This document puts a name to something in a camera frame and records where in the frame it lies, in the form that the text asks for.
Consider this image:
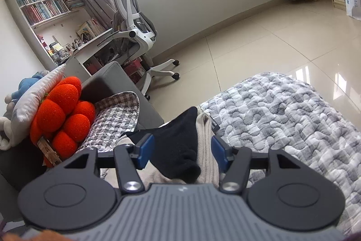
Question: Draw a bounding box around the black and beige garment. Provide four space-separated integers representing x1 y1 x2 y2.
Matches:
119 106 221 189

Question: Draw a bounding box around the person's right hand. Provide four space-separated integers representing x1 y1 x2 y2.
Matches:
0 229 66 241

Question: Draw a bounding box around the grey white quilted blanket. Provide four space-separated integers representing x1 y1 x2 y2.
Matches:
78 71 361 239

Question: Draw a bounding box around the orange bumpy plush cushion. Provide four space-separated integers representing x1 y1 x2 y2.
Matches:
29 76 96 161

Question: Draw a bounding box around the black smartphone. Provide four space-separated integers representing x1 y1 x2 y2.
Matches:
37 137 62 166

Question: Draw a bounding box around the grey sofa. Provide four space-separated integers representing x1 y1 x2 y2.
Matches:
0 62 164 223

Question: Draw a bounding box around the white pillow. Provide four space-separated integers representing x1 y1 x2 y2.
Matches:
11 64 66 131

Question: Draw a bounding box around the white plush toy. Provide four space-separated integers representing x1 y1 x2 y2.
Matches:
1 94 19 150

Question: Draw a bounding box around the blue plush toy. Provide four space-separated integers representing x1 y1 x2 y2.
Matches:
5 70 49 103

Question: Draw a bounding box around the white office chair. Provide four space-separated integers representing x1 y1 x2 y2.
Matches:
97 0 181 101

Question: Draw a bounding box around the white bookshelf desk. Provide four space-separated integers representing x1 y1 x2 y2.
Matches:
5 0 106 70

